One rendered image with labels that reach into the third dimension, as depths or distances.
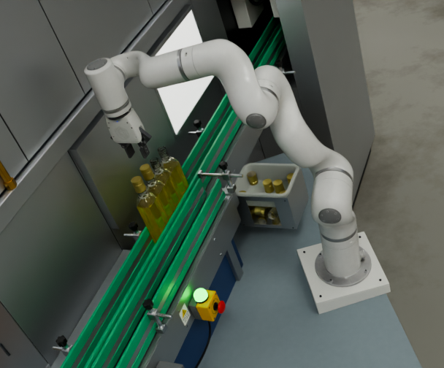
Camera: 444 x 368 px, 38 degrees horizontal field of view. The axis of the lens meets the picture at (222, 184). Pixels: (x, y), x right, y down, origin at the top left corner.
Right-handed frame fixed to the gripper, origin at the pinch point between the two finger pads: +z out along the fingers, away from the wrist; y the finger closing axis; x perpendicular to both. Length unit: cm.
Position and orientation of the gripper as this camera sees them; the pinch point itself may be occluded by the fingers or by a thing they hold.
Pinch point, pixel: (137, 151)
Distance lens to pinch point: 200.3
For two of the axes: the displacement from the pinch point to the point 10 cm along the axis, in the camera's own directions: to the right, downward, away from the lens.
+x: 3.6, -6.7, 6.5
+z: 2.8, 7.4, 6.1
